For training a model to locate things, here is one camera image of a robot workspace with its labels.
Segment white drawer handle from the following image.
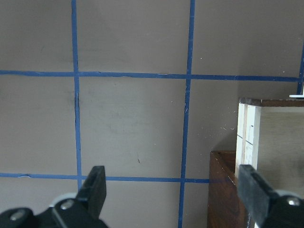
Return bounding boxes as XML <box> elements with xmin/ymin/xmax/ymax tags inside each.
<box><xmin>289</xmin><ymin>95</ymin><xmax>304</xmax><ymax>99</ymax></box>

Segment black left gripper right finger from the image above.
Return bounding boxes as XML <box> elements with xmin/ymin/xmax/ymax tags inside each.
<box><xmin>237</xmin><ymin>164</ymin><xmax>279</xmax><ymax>227</ymax></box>

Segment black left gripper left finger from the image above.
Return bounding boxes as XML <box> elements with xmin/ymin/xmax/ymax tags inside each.
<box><xmin>76</xmin><ymin>166</ymin><xmax>106</xmax><ymax>219</ymax></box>

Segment wooden drawer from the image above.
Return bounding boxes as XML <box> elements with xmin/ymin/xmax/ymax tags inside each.
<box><xmin>235</xmin><ymin>98</ymin><xmax>304</xmax><ymax>197</ymax></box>

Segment dark brown cabinet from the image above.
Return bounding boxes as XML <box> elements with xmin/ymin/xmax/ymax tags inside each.
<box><xmin>207</xmin><ymin>151</ymin><xmax>255</xmax><ymax>228</ymax></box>

